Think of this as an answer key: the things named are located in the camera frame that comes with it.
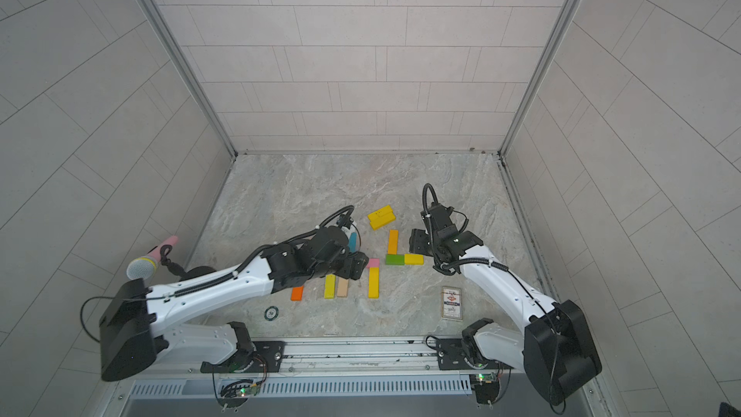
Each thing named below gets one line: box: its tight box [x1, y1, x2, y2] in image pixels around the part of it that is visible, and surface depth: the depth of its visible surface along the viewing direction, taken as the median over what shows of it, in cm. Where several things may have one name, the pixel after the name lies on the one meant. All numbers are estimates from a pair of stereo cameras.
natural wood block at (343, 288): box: [336, 277, 350, 298], surface depth 83 cm
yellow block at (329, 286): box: [323, 273, 337, 300], surface depth 82 cm
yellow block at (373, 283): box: [367, 267, 381, 300], surface depth 84 cm
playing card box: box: [440, 285, 464, 322], surface depth 80 cm
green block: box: [384, 253, 405, 266], surface depth 89 cm
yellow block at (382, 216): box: [367, 204, 396, 229], surface depth 98 cm
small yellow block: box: [404, 252, 426, 266], surface depth 88 cm
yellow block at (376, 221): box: [367, 210, 397, 231], surface depth 98 cm
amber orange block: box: [387, 229, 399, 255], surface depth 93 cm
